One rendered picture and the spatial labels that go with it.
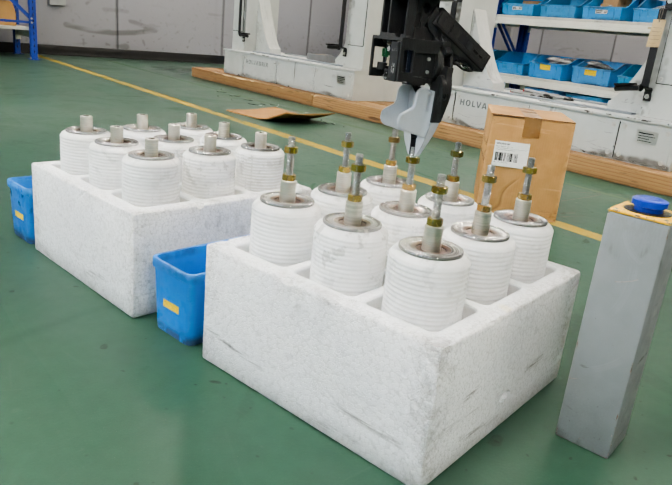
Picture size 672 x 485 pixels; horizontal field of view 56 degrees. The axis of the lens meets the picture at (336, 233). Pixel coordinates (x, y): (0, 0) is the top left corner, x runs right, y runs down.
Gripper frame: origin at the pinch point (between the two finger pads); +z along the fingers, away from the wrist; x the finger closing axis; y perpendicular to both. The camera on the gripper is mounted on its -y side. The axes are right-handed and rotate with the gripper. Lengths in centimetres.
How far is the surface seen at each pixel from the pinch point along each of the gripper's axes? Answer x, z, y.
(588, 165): -112, 30, -172
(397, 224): 3.3, 10.1, 4.2
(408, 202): 1.0, 7.8, 1.2
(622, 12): -308, -52, -412
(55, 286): -44, 34, 43
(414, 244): 13.6, 9.1, 8.7
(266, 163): -39.1, 11.2, 5.9
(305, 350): 7.7, 24.4, 18.6
